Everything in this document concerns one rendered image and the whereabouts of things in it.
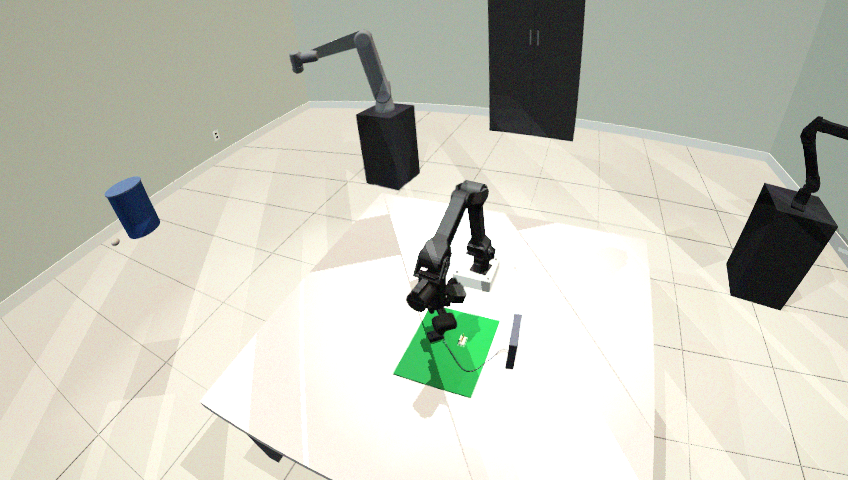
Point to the green circuit board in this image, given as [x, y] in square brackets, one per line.
[432, 364]

